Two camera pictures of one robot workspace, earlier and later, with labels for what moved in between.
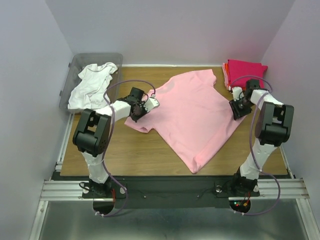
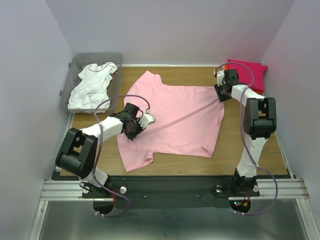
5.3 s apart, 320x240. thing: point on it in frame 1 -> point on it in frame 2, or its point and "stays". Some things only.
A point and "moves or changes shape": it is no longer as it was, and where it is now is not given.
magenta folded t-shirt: (240, 71) stays
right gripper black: (237, 112) -> (220, 97)
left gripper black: (135, 119) -> (139, 130)
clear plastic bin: (88, 78) stays
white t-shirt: (89, 93) stays
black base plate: (170, 192) stays
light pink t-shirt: (187, 115) moves or changes shape
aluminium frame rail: (54, 189) stays
